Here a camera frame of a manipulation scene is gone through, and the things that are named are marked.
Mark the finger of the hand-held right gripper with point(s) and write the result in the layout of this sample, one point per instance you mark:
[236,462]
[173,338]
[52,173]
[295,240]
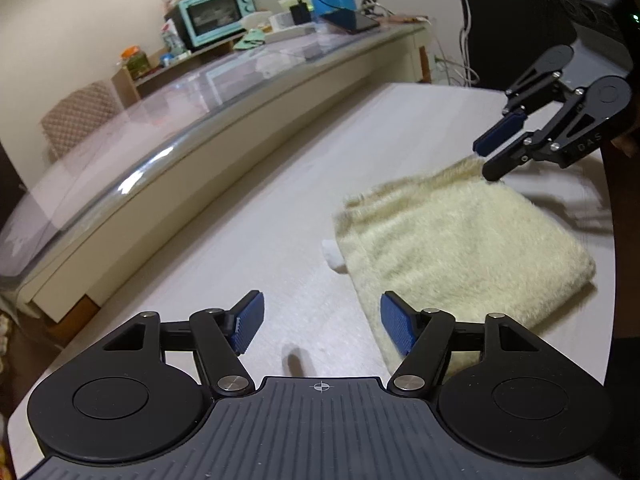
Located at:
[505,162]
[500,132]

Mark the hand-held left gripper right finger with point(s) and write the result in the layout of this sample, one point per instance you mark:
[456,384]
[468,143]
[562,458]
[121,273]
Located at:
[397,322]

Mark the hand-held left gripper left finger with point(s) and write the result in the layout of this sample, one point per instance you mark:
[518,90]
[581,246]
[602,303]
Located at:
[248,320]

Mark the pale yellow towel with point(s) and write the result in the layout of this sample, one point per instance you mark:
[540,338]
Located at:
[465,250]

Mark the person's right hand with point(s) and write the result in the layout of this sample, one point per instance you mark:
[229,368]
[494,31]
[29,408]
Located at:
[628,146]

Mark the black upright panel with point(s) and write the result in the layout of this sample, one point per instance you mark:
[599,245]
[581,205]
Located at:
[505,20]

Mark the black smartphone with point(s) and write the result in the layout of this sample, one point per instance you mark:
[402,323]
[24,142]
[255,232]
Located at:
[350,21]

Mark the glass-topped dining table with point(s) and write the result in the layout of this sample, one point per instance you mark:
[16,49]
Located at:
[200,125]

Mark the black charger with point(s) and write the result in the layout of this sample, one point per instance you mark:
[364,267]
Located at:
[301,14]

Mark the small white box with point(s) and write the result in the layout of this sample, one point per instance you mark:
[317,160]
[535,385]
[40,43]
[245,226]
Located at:
[281,20]

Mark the wooden side shelf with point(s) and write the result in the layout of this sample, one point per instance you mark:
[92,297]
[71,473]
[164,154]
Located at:
[150,77]

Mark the green cloth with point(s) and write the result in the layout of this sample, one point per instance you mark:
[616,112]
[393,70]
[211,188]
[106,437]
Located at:
[248,40]

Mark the green jar with orange lid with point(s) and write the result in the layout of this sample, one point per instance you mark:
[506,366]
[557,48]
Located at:
[136,64]

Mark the white and red carton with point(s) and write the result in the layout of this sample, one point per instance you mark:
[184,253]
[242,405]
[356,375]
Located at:
[173,37]

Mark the teal toaster oven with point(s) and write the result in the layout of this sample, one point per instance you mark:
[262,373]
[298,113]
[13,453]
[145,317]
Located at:
[212,15]

